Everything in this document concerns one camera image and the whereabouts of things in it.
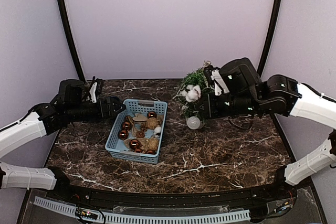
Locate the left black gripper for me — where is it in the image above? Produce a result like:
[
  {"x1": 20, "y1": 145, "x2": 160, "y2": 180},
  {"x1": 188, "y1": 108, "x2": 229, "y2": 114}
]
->
[{"x1": 66, "y1": 97, "x2": 127, "y2": 123}]

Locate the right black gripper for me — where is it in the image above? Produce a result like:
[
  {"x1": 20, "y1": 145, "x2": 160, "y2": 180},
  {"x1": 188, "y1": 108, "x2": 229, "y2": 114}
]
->
[{"x1": 196, "y1": 91, "x2": 261, "y2": 119}]

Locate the small green christmas tree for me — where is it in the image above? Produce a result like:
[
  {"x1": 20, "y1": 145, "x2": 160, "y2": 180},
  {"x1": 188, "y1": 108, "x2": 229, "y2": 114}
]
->
[{"x1": 173, "y1": 68, "x2": 213, "y2": 121}]

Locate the white woven ball light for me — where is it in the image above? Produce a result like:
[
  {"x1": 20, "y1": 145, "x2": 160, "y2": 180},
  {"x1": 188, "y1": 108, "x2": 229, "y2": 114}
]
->
[{"x1": 186, "y1": 116, "x2": 197, "y2": 130}]

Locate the white cotton boll sprig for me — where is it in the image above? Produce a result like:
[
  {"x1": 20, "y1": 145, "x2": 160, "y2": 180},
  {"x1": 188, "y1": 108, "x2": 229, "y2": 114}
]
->
[
  {"x1": 153, "y1": 126, "x2": 162, "y2": 138},
  {"x1": 180, "y1": 84, "x2": 201, "y2": 102}
]

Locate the clear wire light string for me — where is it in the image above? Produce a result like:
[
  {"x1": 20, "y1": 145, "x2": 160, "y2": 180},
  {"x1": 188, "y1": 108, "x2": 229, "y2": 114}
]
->
[{"x1": 173, "y1": 82, "x2": 200, "y2": 120}]

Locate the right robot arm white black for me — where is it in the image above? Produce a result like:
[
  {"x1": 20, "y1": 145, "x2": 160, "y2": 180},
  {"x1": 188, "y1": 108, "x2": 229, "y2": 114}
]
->
[{"x1": 196, "y1": 58, "x2": 335, "y2": 129}]

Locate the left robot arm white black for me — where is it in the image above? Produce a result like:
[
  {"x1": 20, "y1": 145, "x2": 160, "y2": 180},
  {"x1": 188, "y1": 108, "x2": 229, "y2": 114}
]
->
[{"x1": 1, "y1": 78, "x2": 125, "y2": 201}]

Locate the white textured tree pot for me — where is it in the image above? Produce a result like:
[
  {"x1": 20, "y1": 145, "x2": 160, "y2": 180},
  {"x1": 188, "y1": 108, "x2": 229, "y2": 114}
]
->
[{"x1": 195, "y1": 118, "x2": 205, "y2": 129}]

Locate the copper shiny bauble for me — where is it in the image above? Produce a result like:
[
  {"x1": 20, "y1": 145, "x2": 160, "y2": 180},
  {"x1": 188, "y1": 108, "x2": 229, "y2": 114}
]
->
[
  {"x1": 129, "y1": 139, "x2": 141, "y2": 150},
  {"x1": 147, "y1": 111, "x2": 157, "y2": 119},
  {"x1": 146, "y1": 150, "x2": 156, "y2": 155},
  {"x1": 118, "y1": 130, "x2": 129, "y2": 141}
]

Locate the light blue plastic basket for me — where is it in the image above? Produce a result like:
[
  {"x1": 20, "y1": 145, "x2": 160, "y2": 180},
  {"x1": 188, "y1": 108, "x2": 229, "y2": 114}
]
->
[{"x1": 105, "y1": 99, "x2": 167, "y2": 164}]

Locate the beige twine ball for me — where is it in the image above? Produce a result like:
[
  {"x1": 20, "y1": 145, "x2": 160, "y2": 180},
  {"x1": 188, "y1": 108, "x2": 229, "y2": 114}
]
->
[
  {"x1": 146, "y1": 117, "x2": 160, "y2": 130},
  {"x1": 148, "y1": 138, "x2": 159, "y2": 151}
]

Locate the small circuit board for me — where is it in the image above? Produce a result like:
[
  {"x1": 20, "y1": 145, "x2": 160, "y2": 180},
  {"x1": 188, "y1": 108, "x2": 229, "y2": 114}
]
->
[{"x1": 75, "y1": 208, "x2": 98, "y2": 221}]

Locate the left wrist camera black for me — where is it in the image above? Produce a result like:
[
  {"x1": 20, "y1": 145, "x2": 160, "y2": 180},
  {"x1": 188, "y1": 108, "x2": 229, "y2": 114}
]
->
[{"x1": 89, "y1": 76, "x2": 104, "y2": 100}]

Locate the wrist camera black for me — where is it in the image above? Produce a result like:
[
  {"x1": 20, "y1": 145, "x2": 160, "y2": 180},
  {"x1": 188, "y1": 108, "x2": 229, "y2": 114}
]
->
[
  {"x1": 203, "y1": 65, "x2": 218, "y2": 86},
  {"x1": 89, "y1": 76, "x2": 104, "y2": 100}
]

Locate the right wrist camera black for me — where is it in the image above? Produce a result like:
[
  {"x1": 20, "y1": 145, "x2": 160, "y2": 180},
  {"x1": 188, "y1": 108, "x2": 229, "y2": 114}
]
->
[{"x1": 203, "y1": 65, "x2": 218, "y2": 86}]

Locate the white slotted cable duct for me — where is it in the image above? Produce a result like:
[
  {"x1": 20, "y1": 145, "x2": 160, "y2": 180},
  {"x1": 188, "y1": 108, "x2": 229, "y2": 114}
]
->
[{"x1": 33, "y1": 196, "x2": 251, "y2": 223}]

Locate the black front rail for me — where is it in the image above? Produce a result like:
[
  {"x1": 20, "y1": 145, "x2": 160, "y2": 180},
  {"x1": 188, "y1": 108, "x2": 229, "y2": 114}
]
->
[{"x1": 46, "y1": 184, "x2": 297, "y2": 209}]

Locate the right black frame post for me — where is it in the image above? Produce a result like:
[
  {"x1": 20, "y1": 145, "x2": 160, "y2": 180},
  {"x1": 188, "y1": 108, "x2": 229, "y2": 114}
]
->
[{"x1": 257, "y1": 0, "x2": 281, "y2": 76}]

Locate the black frame post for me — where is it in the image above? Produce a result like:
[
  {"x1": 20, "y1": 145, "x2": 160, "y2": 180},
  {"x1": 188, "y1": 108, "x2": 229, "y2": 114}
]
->
[
  {"x1": 257, "y1": 0, "x2": 281, "y2": 76},
  {"x1": 57, "y1": 0, "x2": 86, "y2": 81}
]

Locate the left black frame post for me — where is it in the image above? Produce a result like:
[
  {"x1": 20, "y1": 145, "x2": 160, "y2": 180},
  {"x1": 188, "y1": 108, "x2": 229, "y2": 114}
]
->
[{"x1": 57, "y1": 0, "x2": 86, "y2": 81}]

